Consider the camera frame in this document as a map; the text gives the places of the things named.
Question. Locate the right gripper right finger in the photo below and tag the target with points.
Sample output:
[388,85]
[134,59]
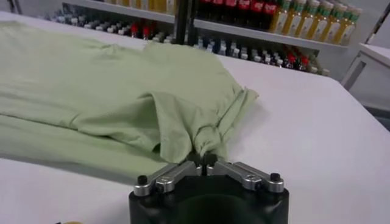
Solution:
[243,175]

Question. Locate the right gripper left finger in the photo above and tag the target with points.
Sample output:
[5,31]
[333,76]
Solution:
[170,178]

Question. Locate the light green t-shirt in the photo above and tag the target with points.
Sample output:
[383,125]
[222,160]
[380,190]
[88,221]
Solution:
[106,91]

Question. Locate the red-cap cola bottle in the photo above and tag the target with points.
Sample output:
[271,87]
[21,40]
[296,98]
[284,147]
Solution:
[291,58]
[134,29]
[269,15]
[256,13]
[230,10]
[204,9]
[217,10]
[146,31]
[243,12]
[304,61]

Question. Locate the white cabinet shelf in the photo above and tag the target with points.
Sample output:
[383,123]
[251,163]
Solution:
[122,10]
[259,35]

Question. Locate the white drinks display cabinet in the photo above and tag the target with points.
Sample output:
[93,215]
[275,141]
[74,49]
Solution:
[335,61]
[179,21]

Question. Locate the yellow juice bottle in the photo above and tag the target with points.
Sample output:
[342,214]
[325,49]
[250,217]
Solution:
[278,18]
[334,29]
[321,25]
[347,32]
[308,22]
[293,21]

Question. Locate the white side table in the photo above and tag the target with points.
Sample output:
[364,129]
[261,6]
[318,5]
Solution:
[377,53]

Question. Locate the glass cabinet door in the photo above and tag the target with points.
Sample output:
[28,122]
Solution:
[378,22]

